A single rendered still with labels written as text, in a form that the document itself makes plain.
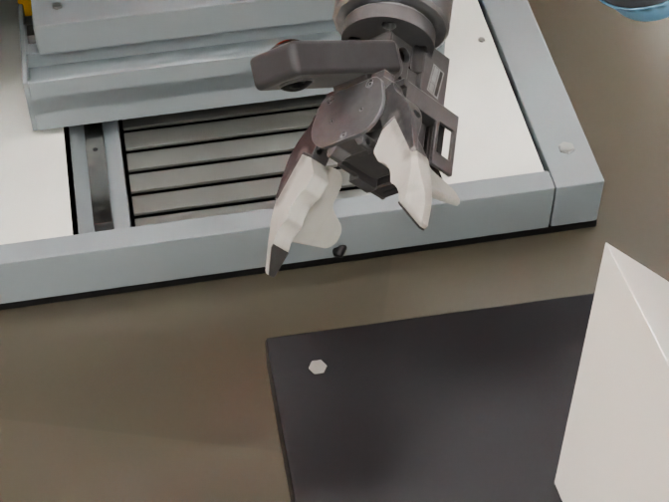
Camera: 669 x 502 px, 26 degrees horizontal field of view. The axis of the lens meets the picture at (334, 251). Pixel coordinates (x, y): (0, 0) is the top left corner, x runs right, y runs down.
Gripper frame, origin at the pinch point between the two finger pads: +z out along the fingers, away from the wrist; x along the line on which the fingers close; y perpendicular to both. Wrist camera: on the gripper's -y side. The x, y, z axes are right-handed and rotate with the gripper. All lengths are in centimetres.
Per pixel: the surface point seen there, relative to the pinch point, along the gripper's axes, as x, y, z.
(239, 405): 49, 33, -9
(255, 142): 54, 32, -44
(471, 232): 35, 52, -35
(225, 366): 52, 32, -14
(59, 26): 59, 6, -47
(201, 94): 55, 24, -46
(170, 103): 58, 22, -45
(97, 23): 57, 9, -48
